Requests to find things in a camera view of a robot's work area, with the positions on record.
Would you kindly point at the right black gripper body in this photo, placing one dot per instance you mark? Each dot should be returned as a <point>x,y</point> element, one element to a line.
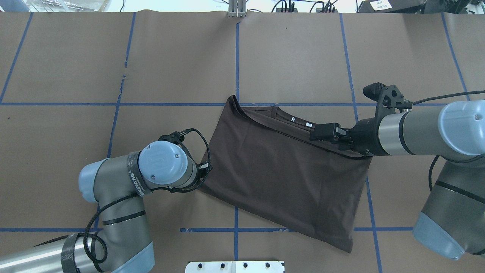
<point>364,135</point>

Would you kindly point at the black box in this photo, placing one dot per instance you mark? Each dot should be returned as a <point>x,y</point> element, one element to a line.
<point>392,6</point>

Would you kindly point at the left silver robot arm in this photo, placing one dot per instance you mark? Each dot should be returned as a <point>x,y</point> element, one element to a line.
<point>117,238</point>

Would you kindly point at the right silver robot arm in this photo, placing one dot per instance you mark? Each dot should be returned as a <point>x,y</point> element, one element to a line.
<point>451,222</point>

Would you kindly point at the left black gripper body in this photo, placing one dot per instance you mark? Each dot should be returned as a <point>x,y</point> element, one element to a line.
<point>199,174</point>

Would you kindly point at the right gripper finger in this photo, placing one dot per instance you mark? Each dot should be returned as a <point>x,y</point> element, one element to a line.
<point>344,145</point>
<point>329,132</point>

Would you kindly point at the dark brown t-shirt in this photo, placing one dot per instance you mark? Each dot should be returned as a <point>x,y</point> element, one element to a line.
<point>265,163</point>

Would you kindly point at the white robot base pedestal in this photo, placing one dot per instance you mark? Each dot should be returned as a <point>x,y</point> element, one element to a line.
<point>257,266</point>

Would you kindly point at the aluminium frame post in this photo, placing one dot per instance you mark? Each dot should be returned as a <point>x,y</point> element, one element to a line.
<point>237,8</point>

